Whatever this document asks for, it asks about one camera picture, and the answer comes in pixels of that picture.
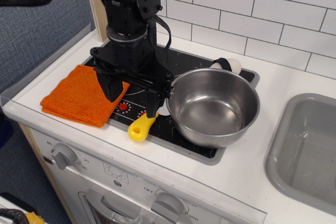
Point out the wooden side post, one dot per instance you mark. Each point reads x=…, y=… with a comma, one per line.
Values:
x=100, y=18

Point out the white toy with black band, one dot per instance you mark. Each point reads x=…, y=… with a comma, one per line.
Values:
x=229, y=64

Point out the yellow cloth scrap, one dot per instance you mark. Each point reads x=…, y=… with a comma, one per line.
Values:
x=34, y=218

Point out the black toy cooktop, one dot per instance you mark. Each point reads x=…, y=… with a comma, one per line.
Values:
x=163, y=131

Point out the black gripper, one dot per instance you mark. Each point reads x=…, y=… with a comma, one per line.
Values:
x=137, y=65

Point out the grey left oven knob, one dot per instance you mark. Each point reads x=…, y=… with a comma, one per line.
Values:
x=63, y=156

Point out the white toy oven front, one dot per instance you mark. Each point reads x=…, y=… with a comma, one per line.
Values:
x=98, y=192

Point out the orange towel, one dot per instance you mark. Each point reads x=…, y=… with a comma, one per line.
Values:
x=80, y=98

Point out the stainless steel pot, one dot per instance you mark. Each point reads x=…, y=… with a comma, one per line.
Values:
x=212, y=108

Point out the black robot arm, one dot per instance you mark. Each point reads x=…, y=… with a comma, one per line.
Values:
x=133, y=22

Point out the yellow handled spatula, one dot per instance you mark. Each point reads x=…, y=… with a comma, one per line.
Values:
x=139, y=129

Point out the grey sink basin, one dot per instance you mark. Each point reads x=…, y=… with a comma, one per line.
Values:
x=301, y=160

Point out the grey right oven knob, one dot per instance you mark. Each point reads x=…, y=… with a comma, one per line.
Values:
x=168, y=207

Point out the grey oven knob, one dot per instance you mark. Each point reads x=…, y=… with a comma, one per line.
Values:
x=63, y=156
x=168, y=207

